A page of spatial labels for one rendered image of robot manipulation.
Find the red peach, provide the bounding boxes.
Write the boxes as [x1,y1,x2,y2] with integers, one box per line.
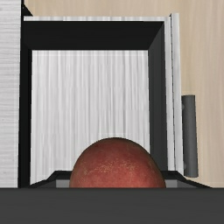
[68,137,167,189]

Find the open grey drawer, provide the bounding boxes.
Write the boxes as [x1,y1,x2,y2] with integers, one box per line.
[18,12,200,188]

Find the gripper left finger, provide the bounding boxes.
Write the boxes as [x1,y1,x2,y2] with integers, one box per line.
[29,170,74,189]

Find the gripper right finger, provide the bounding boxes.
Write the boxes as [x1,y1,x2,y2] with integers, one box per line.
[161,170,213,189]

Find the cabinet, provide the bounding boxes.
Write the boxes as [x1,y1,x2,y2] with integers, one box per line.
[0,0,33,189]

